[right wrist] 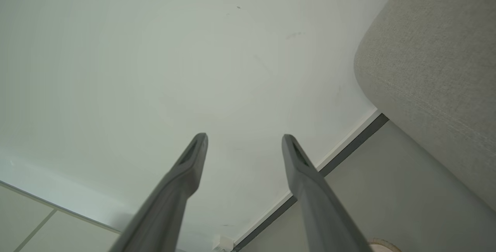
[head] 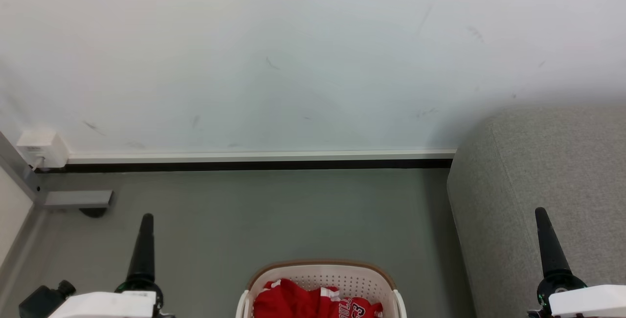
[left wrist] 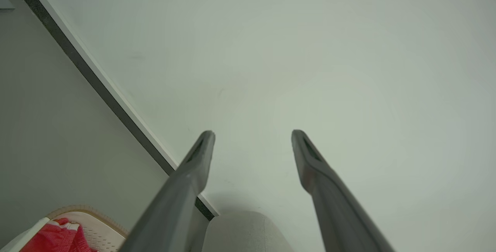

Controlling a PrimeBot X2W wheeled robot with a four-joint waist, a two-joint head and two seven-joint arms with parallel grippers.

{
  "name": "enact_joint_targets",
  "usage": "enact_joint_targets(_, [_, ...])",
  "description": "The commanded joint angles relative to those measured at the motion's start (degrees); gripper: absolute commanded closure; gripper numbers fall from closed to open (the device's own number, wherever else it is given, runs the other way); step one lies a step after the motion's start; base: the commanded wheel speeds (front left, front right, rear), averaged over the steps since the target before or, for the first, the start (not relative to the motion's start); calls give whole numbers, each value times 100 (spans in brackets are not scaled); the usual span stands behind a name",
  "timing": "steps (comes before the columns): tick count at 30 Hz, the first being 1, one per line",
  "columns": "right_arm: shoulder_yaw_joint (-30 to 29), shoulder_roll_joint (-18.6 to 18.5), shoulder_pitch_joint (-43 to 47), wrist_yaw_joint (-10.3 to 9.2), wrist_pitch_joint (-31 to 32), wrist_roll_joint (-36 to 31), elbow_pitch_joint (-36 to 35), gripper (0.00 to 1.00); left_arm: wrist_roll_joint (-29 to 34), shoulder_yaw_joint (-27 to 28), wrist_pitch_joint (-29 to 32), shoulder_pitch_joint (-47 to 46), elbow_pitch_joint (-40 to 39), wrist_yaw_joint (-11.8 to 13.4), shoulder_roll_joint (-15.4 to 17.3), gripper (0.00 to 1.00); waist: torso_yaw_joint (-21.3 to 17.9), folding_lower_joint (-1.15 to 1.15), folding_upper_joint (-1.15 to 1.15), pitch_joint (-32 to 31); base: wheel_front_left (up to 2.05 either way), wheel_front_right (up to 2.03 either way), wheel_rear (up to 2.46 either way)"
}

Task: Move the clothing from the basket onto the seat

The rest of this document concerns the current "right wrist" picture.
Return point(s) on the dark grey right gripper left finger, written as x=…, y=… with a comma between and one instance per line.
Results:
x=170, y=197

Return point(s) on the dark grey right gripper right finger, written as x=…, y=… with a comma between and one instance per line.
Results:
x=314, y=205

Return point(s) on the beige round basket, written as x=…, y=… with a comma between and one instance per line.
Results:
x=383, y=245

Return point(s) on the grey fabric sofa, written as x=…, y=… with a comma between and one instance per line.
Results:
x=438, y=73

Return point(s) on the small white wall box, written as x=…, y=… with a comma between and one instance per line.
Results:
x=222, y=243

